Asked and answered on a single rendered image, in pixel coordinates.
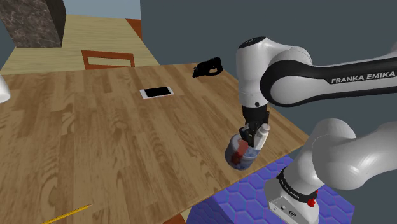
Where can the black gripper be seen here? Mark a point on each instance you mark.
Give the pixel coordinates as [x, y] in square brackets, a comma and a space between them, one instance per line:
[255, 114]

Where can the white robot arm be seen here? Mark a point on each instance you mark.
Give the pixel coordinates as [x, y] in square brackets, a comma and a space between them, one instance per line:
[341, 155]

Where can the white bottle with red label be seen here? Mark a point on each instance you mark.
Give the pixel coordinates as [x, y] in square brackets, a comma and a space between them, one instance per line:
[243, 156]

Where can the blue hexagon patterned robot stand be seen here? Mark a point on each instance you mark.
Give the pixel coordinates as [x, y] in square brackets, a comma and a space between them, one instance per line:
[242, 201]

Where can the black handheld tool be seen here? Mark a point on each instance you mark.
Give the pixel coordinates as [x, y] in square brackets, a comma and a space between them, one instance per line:
[207, 66]

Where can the white phone with black screen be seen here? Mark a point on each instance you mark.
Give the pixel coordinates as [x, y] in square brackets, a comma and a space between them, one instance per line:
[156, 92]

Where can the wooden table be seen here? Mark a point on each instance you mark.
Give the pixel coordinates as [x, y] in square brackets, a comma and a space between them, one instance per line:
[93, 139]

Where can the red-brown wooden chair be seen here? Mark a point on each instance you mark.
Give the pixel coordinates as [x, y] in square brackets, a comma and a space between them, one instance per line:
[108, 55]

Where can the yellow pencil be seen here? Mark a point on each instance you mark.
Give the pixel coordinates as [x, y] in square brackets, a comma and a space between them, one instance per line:
[69, 213]

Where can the dark marble block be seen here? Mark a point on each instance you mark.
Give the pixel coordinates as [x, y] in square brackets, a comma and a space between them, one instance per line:
[31, 21]

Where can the white rounded object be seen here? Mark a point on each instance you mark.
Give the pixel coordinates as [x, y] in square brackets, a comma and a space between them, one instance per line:
[3, 91]

